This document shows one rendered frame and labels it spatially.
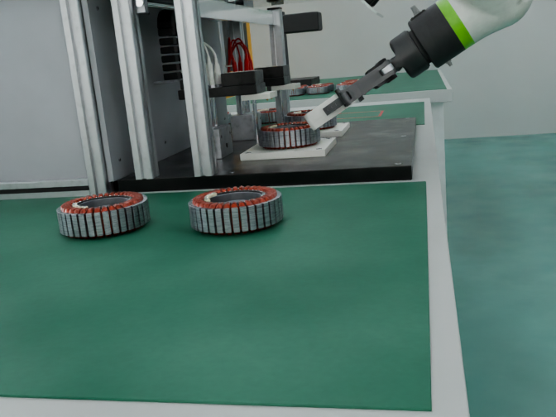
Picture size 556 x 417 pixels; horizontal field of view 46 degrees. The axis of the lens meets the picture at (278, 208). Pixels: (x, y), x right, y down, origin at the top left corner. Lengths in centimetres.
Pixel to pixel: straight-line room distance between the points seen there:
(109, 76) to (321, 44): 551
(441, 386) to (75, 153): 82
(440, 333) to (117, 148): 74
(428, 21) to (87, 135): 57
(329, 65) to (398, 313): 608
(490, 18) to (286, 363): 78
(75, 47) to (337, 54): 554
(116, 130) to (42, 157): 13
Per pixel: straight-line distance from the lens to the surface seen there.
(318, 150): 111
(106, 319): 55
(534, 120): 661
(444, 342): 46
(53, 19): 110
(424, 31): 110
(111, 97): 110
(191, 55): 101
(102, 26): 110
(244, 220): 73
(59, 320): 57
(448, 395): 40
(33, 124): 114
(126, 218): 81
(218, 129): 118
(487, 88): 652
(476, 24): 111
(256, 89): 116
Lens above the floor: 95
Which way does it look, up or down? 13 degrees down
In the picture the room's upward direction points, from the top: 5 degrees counter-clockwise
